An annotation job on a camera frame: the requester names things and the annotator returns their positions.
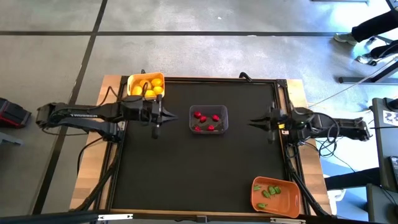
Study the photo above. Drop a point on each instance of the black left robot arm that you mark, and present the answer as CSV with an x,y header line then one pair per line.
x,y
77,115

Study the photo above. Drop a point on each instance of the black clamp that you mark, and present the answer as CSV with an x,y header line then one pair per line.
x,y
245,76

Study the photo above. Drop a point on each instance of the red and black toolbox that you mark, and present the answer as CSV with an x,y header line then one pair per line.
x,y
12,113

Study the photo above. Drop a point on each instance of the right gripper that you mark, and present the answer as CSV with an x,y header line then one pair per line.
x,y
281,121

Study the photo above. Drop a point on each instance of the grey floor object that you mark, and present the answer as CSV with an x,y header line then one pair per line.
x,y
9,139

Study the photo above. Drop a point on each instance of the silver metal bracket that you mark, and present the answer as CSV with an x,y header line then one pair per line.
x,y
287,221
115,216

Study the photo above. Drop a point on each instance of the grey desk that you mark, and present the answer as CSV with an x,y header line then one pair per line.
x,y
382,149

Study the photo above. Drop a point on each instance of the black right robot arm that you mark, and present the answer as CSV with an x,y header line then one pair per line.
x,y
342,124

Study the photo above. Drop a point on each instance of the black aluminium table frame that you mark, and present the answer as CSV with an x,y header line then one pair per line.
x,y
202,79

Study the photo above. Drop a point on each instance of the yellow plastic basket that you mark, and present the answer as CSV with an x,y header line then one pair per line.
x,y
132,79

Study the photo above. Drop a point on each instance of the black rig crossbar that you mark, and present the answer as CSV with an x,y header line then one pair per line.
x,y
46,217

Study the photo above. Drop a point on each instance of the black rig strut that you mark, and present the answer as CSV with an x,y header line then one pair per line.
x,y
99,186
306,193

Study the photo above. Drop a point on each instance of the person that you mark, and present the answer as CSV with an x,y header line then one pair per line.
x,y
351,180
373,26

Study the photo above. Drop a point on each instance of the orange plastic basket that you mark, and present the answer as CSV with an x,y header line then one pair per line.
x,y
284,203

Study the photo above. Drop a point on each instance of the grey translucent plastic basket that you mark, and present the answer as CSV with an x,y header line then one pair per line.
x,y
222,109

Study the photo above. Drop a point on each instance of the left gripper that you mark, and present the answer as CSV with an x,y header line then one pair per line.
x,y
152,115

